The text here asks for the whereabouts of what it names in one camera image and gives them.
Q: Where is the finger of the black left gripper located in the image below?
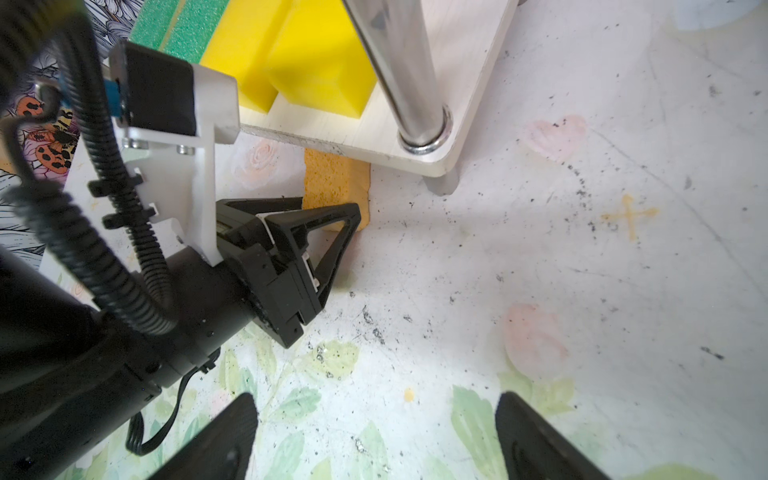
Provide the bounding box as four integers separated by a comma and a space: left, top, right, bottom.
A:
216, 197, 303, 240
266, 203, 361, 326

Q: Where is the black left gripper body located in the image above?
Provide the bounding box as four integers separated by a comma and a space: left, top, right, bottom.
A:
125, 227, 321, 384

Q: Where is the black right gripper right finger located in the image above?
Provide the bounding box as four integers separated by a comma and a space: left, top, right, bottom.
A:
495, 392, 609, 480

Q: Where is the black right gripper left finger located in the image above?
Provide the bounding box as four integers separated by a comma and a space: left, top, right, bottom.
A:
151, 393, 258, 480

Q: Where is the orange cellulose sponge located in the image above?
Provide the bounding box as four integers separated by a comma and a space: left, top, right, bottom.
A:
302, 149, 371, 231

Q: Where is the yellow sponge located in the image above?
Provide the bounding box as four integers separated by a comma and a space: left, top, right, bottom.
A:
265, 0, 377, 119
200, 0, 292, 113

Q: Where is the green scrub sponge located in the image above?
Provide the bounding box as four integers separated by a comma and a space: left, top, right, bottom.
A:
161, 0, 229, 64
129, 0, 180, 50

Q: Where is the white two-tier shelf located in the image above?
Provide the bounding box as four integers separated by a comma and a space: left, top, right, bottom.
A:
240, 1, 518, 195

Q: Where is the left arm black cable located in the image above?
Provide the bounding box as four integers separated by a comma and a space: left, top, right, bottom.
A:
0, 0, 220, 457

